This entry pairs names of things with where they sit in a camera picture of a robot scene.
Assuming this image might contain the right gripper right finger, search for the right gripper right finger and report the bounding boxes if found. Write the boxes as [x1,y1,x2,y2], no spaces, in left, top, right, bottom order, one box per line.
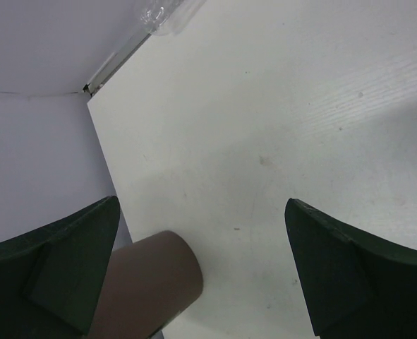
[285,198,417,338]

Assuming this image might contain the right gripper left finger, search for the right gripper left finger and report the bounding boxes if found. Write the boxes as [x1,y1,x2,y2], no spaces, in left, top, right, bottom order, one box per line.
[0,196,120,338]

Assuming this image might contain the clear crushed plastic bottle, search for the clear crushed plastic bottle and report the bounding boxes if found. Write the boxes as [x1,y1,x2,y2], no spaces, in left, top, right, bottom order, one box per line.
[139,0,206,36]

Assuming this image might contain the brown round bin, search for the brown round bin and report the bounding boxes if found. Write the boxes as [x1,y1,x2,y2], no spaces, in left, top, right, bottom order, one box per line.
[88,231,203,338]

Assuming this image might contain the aluminium frame rail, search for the aluminium frame rail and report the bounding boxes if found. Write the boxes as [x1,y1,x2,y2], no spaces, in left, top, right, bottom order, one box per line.
[83,31,151,97]

